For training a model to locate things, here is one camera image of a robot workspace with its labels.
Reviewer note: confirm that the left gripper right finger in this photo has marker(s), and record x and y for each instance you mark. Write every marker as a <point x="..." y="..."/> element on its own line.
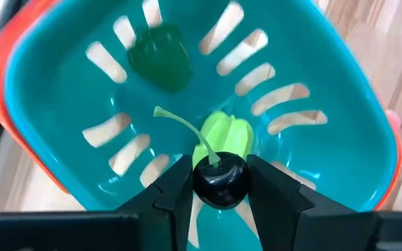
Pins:
<point x="277" y="209"/>

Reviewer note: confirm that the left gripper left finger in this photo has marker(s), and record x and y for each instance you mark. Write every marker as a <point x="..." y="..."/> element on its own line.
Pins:
<point x="166" y="209"/>

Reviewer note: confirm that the black toy cherry green stem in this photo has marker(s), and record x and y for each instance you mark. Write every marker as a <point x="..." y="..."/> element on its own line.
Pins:
<point x="222" y="181"/>

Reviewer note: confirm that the light green toy pepper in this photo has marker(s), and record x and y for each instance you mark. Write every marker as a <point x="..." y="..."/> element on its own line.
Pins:
<point x="229" y="132"/>

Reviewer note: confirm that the dark green toy pepper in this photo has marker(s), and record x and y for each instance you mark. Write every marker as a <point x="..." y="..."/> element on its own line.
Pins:
<point x="161" y="59"/>

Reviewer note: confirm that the teal basket with orange rim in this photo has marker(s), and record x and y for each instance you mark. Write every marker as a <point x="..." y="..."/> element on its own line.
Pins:
<point x="65" y="87"/>

